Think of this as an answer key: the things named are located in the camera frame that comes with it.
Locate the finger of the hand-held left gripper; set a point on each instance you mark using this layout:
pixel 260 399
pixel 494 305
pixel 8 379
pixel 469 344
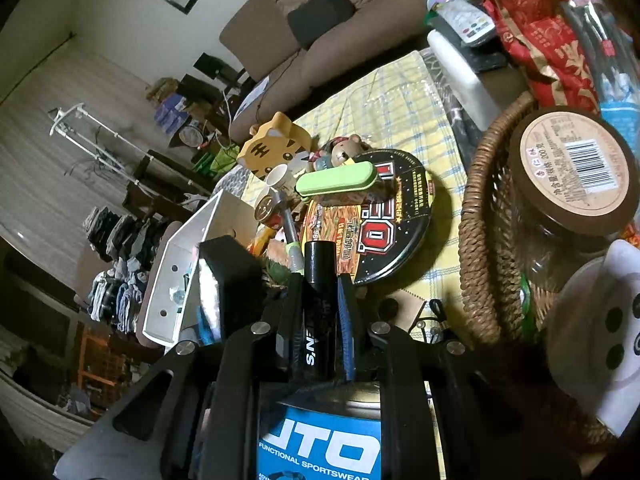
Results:
pixel 230 275

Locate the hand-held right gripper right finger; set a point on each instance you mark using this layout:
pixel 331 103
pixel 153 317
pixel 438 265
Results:
pixel 347 330

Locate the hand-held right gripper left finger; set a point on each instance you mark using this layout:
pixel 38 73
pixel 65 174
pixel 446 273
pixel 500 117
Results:
pixel 292 320

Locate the black tube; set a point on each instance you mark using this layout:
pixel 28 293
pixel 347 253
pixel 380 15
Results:
pixel 321 305

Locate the white storage box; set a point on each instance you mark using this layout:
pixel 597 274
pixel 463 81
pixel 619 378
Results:
pixel 170 280

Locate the small plush toy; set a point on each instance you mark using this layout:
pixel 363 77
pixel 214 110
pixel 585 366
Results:
pixel 277 260

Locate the green long-neck lighter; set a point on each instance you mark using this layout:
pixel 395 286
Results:
pixel 290 232

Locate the gold tin can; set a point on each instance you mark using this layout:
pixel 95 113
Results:
pixel 265 206

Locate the stack of folded clothes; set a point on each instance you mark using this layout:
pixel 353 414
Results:
pixel 125 270

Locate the instant noodle bowl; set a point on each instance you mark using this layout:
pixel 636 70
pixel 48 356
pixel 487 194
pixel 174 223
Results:
pixel 385 230

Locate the white paper cup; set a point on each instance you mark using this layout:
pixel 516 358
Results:
pixel 278 176

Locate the blue printed box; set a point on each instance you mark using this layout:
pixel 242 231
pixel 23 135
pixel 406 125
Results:
pixel 320 440

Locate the green plastic bag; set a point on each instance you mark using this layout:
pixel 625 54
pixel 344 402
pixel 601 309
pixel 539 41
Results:
pixel 220 160

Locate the orange tiger-shaped box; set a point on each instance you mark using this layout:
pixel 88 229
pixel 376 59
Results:
pixel 272 147

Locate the green pencil case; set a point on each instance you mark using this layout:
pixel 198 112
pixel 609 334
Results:
pixel 335 177

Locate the brown wicker basket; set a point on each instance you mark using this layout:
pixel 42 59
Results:
pixel 480 240

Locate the brown teddy bear figurine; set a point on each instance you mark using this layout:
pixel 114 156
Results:
pixel 342 150

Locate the white paper sheet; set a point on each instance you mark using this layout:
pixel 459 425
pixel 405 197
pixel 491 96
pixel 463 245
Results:
pixel 250 97

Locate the white pipe rack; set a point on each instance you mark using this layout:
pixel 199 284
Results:
pixel 90 135

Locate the yellow checked tablecloth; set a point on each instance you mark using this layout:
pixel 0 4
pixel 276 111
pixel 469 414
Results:
pixel 400 125

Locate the brown sofa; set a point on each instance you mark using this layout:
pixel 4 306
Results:
pixel 320 65

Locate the clear plastic tray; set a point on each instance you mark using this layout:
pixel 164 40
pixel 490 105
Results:
pixel 400 97

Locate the lavender power strip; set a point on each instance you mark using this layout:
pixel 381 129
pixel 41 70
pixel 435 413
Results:
pixel 595 340

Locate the dark cushion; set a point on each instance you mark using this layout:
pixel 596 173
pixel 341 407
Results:
pixel 320 17

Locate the white tissue box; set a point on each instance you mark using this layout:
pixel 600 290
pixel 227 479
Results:
pixel 465 80

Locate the glass jar with brown lid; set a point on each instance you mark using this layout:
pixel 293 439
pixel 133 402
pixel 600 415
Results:
pixel 570 165

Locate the white remote control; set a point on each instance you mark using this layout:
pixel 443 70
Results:
pixel 467 17

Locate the red gift packet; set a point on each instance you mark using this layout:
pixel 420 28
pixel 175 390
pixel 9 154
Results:
pixel 545 35

